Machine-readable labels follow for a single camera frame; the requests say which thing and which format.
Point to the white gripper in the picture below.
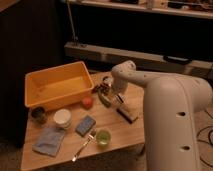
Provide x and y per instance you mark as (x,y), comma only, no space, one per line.
(119,87)

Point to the wooden scrub brush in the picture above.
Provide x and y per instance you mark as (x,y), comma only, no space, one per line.
(125,112)

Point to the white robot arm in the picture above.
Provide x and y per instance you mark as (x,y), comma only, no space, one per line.
(169,104)

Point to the black white marker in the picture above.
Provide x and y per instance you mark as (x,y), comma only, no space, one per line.
(119,98)

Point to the dark grapes toy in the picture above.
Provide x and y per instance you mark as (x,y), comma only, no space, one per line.
(103,88)

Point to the green cucumber toy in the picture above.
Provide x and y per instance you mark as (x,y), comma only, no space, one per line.
(104,100)

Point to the red apple toy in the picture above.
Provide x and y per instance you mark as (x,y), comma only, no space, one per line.
(87,102)

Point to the blue sponge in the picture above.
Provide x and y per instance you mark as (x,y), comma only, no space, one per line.
(85,126)

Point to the green cup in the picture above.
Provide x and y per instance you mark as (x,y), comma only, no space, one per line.
(103,137)

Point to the silver fork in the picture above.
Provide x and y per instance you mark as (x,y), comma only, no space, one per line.
(90,137)

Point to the metal stand pole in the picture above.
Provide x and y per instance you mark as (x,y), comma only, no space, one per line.
(74,37)

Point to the yellow plastic bin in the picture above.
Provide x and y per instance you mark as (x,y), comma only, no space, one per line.
(59,86)

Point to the dark small cup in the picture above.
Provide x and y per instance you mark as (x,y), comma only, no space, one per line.
(38,114)

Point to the blue folded cloth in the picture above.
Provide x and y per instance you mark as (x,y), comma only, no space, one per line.
(49,141)

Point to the grey metal rail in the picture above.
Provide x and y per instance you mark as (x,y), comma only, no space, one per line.
(142,60)

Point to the wall shelf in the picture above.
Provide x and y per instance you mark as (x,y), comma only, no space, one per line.
(146,6)

